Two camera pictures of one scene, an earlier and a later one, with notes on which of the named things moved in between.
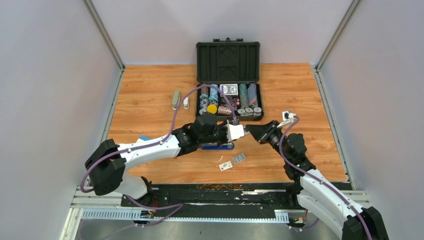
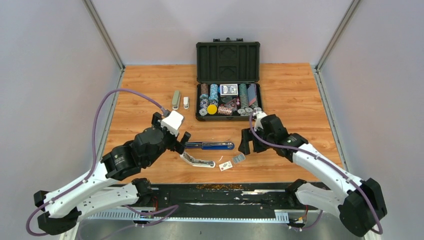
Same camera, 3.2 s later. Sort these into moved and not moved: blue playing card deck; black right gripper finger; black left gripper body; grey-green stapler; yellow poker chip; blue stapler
Moved: black right gripper finger; black left gripper body
Not moved: yellow poker chip; blue playing card deck; blue stapler; grey-green stapler
